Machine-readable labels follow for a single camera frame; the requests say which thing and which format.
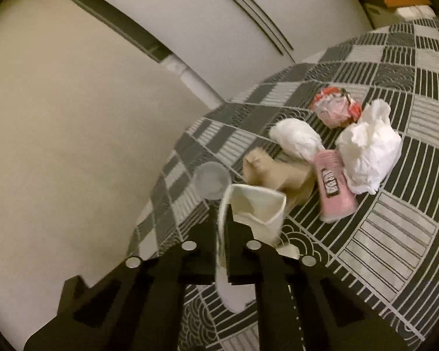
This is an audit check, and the clear plastic lid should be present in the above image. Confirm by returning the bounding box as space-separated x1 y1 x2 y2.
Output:
194 161 232 201

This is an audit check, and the white radiator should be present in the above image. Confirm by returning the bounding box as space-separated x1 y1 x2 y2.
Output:
396 5 436 21

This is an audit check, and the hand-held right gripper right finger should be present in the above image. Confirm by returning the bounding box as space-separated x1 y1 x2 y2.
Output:
225 205 423 351

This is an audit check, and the red white wrapper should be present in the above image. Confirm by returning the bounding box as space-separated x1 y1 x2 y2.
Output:
312 87 363 129

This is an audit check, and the white pipe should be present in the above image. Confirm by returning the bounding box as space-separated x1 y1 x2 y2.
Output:
163 54 225 106

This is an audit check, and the small crumpled white tissue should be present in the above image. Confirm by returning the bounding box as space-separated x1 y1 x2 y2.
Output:
270 118 326 162

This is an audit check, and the pink candy wrapper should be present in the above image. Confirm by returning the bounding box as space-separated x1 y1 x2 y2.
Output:
312 150 358 223

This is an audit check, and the grey storage box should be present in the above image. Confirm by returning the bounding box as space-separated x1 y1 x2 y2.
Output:
365 3 396 29

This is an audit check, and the thin dark wardrobe handle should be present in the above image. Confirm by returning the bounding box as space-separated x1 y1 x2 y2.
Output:
196 0 283 55
208 0 295 50

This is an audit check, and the crushed white paper cup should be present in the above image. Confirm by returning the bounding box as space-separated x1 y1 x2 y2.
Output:
215 184 301 313

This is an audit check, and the crumpled brown paper bag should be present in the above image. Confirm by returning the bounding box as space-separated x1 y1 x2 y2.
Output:
242 147 315 205

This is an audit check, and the large crumpled white tissue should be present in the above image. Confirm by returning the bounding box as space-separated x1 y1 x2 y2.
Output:
336 99 403 195

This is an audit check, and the white wardrobe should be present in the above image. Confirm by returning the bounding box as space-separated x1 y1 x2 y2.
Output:
68 0 374 103

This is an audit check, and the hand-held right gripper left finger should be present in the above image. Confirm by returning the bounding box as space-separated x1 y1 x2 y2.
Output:
23 204 221 351

